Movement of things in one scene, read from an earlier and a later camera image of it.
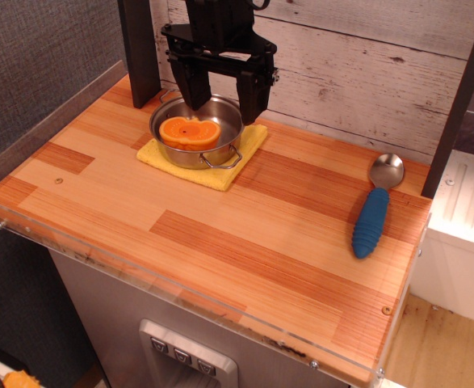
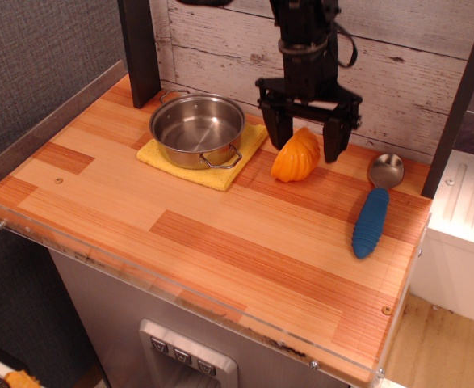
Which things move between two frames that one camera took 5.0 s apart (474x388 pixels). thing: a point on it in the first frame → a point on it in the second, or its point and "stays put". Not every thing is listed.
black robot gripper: (220, 33) → (310, 82)
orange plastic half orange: (190, 134) → (297, 157)
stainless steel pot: (224, 110) stays put
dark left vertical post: (140, 46) stays put
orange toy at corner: (20, 379) stays put
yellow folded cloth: (216, 178) stays put
